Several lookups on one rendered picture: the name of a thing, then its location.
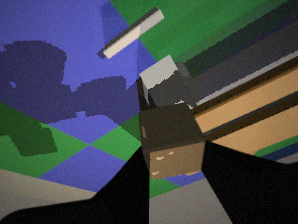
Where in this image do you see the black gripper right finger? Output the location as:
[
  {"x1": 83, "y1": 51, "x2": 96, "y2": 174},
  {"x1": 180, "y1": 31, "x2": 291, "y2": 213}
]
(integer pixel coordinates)
[{"x1": 202, "y1": 140, "x2": 298, "y2": 224}]

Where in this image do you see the brown cube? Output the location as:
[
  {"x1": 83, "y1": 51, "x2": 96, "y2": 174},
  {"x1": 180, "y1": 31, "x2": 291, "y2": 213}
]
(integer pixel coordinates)
[{"x1": 138, "y1": 102, "x2": 206, "y2": 180}]

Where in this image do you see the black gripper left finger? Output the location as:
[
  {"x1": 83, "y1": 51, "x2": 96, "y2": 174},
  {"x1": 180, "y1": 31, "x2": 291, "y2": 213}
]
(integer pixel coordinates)
[{"x1": 0, "y1": 146, "x2": 150, "y2": 224}]

